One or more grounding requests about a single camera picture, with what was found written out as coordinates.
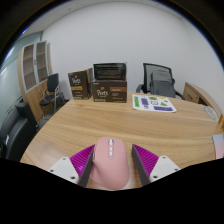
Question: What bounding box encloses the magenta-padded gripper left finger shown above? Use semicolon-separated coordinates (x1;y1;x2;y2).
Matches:
47;143;97;188

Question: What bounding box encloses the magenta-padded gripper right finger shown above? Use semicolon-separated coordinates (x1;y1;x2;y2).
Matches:
131;143;181;187

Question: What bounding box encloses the pink computer mouse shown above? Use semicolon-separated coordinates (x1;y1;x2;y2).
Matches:
89;136;131;191

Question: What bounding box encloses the black leather armchair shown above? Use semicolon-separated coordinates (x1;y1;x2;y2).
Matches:
0;101;40;161

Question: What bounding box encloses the printed white sticker sheet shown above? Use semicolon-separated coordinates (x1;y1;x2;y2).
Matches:
131;93;178;114

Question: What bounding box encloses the wooden shelf cabinet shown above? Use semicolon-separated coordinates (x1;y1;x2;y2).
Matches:
17;39;54;123

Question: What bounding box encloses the wooden side desk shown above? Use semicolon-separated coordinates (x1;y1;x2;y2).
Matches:
182;81;224;118

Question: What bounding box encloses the grey backpack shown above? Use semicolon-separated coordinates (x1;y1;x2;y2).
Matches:
149;69;177;99

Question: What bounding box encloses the tall brown coffee box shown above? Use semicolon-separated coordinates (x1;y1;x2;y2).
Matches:
67;68;94;101

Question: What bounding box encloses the black visitor chair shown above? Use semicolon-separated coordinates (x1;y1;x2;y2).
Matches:
39;73;67;108

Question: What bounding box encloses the wide brown coffee box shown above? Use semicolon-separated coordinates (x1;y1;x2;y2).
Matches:
91;78;128;104

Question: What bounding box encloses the black mesh office chair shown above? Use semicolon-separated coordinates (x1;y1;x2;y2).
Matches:
135;62;186;100

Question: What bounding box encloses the black cardboard box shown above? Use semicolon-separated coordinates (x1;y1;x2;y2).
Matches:
92;62;128;82

